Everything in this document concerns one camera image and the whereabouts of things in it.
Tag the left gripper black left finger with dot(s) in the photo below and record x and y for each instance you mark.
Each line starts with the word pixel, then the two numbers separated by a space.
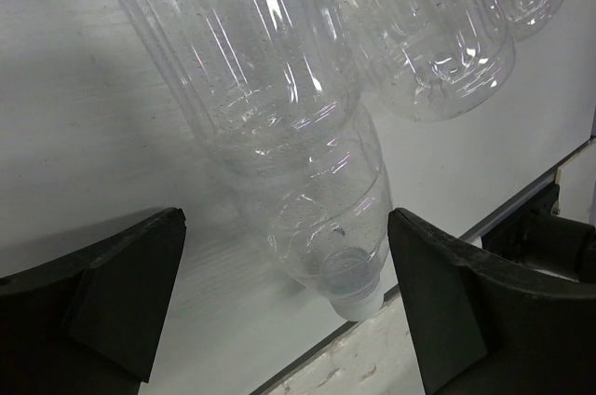
pixel 90 322

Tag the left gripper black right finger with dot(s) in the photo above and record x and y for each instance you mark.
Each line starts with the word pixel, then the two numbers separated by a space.
pixel 481 324

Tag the clear bottle white cap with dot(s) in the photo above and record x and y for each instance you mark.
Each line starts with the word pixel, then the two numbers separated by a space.
pixel 272 92

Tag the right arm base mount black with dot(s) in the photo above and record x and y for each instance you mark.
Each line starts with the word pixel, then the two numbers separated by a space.
pixel 535 236

